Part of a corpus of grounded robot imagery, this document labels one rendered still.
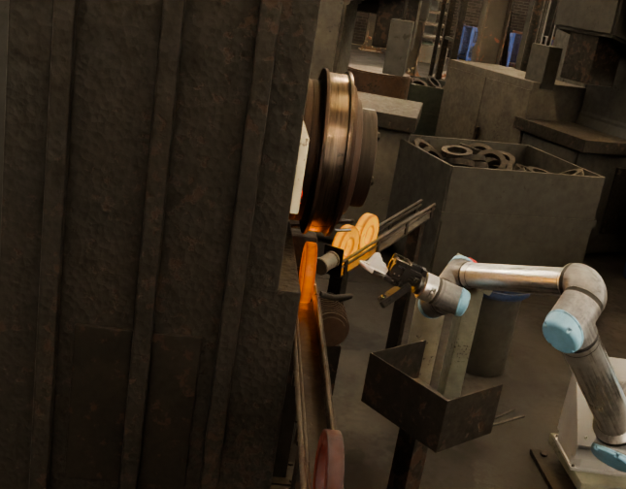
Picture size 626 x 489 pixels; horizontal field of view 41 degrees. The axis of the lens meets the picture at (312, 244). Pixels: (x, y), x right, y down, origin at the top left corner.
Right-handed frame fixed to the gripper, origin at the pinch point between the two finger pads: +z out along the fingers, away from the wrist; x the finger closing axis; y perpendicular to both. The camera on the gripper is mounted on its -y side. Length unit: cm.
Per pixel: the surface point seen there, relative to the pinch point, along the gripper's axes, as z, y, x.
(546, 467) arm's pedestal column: -101, -45, -13
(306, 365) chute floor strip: 13, -17, 50
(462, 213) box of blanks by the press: -84, 0, -184
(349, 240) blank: -0.6, -2.5, -33.0
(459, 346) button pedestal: -65, -28, -51
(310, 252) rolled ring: 20.0, 1.8, 18.0
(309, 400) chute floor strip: 13, -19, 65
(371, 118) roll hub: 22, 44, 20
